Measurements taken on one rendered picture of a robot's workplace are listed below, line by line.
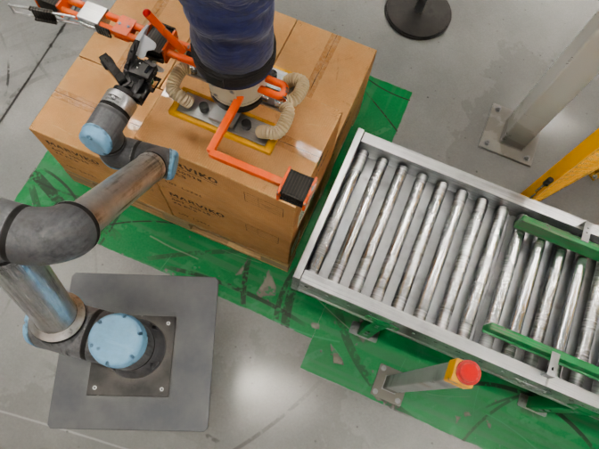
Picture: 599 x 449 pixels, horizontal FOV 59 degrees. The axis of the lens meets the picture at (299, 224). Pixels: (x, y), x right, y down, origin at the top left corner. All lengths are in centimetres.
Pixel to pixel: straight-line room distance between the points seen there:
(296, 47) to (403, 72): 88
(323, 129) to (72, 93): 117
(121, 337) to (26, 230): 58
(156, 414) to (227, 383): 78
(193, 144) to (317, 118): 43
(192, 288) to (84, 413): 51
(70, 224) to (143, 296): 81
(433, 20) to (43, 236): 277
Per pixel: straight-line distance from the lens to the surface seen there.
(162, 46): 164
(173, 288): 187
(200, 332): 183
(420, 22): 340
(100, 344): 159
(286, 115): 155
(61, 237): 110
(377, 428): 260
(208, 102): 166
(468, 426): 271
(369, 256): 211
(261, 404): 255
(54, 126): 246
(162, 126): 187
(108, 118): 152
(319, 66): 247
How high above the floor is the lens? 255
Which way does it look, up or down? 71 degrees down
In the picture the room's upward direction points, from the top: 9 degrees clockwise
